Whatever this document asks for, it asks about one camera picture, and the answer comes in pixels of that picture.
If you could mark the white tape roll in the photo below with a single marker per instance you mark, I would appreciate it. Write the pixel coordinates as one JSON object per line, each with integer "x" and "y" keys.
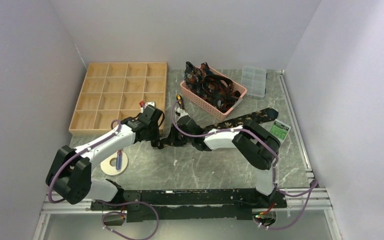
{"x": 109, "y": 165}

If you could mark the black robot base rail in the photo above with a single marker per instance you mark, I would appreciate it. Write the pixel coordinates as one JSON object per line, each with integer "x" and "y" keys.
{"x": 185, "y": 204}

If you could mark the wooden compartment tray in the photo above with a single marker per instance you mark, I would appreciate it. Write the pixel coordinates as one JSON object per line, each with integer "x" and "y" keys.
{"x": 117, "y": 90}

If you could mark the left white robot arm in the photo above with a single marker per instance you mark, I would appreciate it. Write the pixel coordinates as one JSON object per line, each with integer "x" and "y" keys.
{"x": 70, "y": 174}

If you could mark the blue red small screwdriver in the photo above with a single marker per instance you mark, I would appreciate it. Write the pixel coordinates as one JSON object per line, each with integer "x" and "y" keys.
{"x": 119, "y": 160}

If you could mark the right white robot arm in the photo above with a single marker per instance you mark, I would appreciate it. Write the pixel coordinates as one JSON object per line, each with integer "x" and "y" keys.
{"x": 258, "y": 146}

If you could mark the clear plastic organizer box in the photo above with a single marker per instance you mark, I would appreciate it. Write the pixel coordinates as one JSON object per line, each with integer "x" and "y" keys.
{"x": 254, "y": 80}

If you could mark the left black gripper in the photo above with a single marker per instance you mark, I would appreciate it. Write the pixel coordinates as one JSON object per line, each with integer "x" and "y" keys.
{"x": 155, "y": 136}

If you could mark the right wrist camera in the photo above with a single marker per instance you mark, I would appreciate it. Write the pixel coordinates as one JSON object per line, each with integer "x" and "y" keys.
{"x": 180, "y": 113}

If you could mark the pile of patterned ties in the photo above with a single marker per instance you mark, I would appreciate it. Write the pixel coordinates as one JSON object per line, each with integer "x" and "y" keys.
{"x": 217, "y": 90}

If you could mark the black gold patterned tie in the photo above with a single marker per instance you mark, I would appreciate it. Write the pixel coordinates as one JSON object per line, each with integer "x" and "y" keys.
{"x": 245, "y": 118}

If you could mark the upper black yellow screwdriver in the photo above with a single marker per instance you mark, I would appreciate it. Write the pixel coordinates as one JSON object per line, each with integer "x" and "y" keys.
{"x": 180, "y": 101}

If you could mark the green screw bit box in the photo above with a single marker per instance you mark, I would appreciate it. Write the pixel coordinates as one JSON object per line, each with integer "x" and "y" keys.
{"x": 280, "y": 130}

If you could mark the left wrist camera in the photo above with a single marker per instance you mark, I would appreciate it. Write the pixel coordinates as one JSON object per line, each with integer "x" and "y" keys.
{"x": 144, "y": 104}

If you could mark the pink plastic basket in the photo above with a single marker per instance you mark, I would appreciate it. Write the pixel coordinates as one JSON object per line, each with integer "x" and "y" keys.
{"x": 206, "y": 106}

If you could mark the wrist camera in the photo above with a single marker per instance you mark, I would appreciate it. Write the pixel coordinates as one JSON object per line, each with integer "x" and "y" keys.
{"x": 144, "y": 104}
{"x": 180, "y": 113}

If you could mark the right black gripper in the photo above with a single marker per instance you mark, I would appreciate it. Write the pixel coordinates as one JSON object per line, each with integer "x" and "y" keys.
{"x": 172, "y": 137}

